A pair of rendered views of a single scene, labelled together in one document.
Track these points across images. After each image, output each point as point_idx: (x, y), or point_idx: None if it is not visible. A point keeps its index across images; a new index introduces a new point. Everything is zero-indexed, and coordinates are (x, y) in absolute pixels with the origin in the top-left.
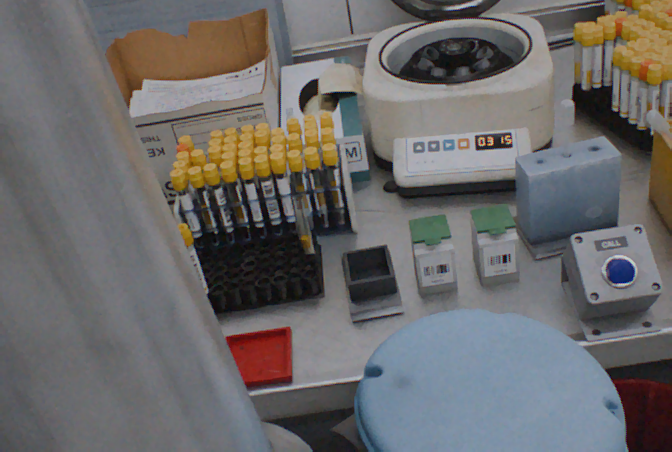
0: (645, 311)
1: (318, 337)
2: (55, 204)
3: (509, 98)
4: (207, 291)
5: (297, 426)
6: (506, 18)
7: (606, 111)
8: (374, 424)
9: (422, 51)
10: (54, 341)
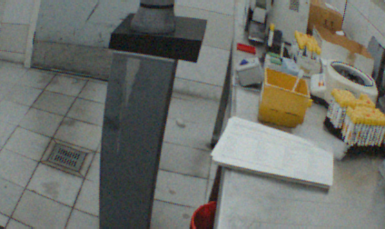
0: (241, 85)
1: (251, 55)
2: None
3: (327, 74)
4: (269, 44)
5: (205, 24)
6: (373, 90)
7: None
8: None
9: (358, 76)
10: None
